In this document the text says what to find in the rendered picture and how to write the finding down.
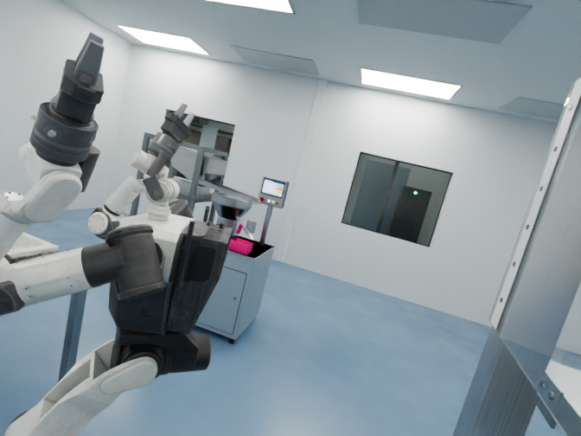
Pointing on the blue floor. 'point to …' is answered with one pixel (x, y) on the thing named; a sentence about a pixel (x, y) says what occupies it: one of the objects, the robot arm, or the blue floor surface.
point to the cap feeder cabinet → (238, 291)
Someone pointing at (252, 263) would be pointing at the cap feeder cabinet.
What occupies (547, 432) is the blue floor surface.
